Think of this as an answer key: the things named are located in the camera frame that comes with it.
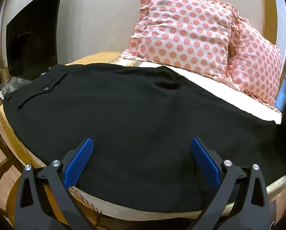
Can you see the black television screen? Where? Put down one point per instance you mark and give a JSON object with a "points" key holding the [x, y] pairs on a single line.
{"points": [[31, 45]]}

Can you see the cluttered side table items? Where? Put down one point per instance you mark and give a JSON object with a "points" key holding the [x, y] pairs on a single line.
{"points": [[13, 84]]}

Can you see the cream patterned bed sheet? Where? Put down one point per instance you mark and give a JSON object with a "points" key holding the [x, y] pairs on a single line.
{"points": [[276, 191]]}

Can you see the wooden headboard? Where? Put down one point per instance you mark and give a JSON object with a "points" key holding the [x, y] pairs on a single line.
{"points": [[274, 28]]}

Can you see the right pink polka dot pillow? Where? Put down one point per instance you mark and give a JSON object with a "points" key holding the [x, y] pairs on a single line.
{"points": [[254, 64]]}

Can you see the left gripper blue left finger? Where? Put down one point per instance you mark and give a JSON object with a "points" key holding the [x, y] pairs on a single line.
{"points": [[32, 206]]}

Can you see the pink polka dot pillow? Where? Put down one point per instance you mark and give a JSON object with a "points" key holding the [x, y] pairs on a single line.
{"points": [[191, 34], [254, 64]]}

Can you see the black pants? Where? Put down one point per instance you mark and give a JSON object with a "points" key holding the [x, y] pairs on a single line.
{"points": [[142, 121]]}

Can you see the left pink polka dot pillow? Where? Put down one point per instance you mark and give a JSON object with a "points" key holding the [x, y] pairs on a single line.
{"points": [[191, 34]]}

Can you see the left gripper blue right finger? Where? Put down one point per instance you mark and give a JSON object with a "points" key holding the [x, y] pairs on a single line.
{"points": [[241, 200]]}

